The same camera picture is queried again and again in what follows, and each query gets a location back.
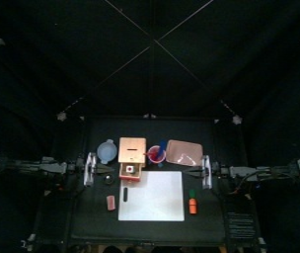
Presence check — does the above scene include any pink rectangular plate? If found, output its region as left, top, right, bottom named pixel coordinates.
left=163, top=138, right=204, bottom=167

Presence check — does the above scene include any pink toy sushi piece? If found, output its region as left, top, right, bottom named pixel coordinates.
left=105, top=195, right=117, bottom=211

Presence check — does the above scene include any white cutting board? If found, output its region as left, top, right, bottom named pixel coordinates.
left=117, top=170, right=185, bottom=222

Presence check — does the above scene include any pale blue plastic bowl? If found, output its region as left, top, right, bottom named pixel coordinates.
left=95, top=138, right=119, bottom=165

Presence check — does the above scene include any red-fronted wooden drawer with knob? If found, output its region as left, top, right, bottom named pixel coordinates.
left=118, top=162, right=143, bottom=183

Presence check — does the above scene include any wooden box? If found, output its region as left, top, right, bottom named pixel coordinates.
left=117, top=136, right=149, bottom=165

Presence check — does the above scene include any red plastic cup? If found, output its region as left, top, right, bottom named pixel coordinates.
left=146, top=144, right=166, bottom=165

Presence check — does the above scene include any orange and green toy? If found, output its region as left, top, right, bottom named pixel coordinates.
left=187, top=189, right=198, bottom=215

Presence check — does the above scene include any blue toy utensil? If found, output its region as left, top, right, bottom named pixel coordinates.
left=155, top=139, right=167, bottom=169

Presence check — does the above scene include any white text label sticker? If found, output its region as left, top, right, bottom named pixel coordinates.
left=225, top=211, right=257, bottom=241

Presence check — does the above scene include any white table corner clamp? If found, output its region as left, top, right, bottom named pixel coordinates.
left=20, top=232, right=38, bottom=252
left=254, top=237, right=268, bottom=249

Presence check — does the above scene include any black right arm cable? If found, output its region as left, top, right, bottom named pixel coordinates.
left=228, top=171, right=257, bottom=196

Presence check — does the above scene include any dark vertical frame pole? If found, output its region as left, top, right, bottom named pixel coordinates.
left=149, top=0, right=155, bottom=117

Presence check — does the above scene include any thin diagonal brace wire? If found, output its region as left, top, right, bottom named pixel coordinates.
left=102, top=0, right=238, bottom=117
left=61, top=0, right=214, bottom=116

